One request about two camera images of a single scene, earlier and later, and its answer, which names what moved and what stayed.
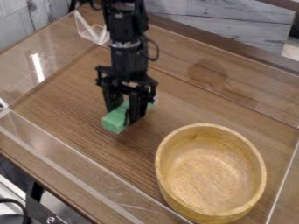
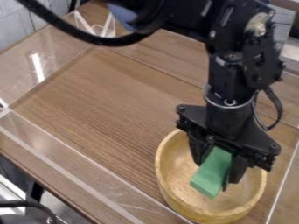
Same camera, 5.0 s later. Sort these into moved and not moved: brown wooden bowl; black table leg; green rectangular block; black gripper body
Moved: black gripper body; green rectangular block
Not moved: black table leg; brown wooden bowl
